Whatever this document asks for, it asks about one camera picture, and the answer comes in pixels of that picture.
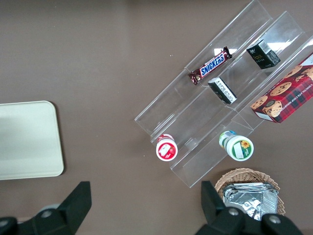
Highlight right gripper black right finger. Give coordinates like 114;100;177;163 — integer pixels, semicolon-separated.
195;181;313;235

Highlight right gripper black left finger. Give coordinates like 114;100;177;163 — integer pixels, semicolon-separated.
0;181;92;235

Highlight light oval wicker basket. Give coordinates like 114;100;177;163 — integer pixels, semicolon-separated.
214;167;286;221

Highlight beige plastic tray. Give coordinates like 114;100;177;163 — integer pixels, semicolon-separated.
0;100;65;181

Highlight stack of foil trays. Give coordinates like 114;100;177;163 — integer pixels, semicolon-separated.
222;182;279;221

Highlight green lid yogurt cup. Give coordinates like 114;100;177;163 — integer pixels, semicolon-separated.
218;130;254;162

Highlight red lid yogurt cup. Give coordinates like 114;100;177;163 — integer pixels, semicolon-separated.
156;133;179;162

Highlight clear acrylic tiered stand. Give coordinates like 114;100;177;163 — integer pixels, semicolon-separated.
134;0;313;189

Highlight small black carton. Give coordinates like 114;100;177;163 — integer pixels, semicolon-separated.
246;39;282;70
207;76;238;105

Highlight red plaid cookie box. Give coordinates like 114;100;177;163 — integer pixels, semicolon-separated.
249;53;313;125

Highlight Snickers chocolate bar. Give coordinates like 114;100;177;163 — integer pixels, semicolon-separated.
187;46;233;87

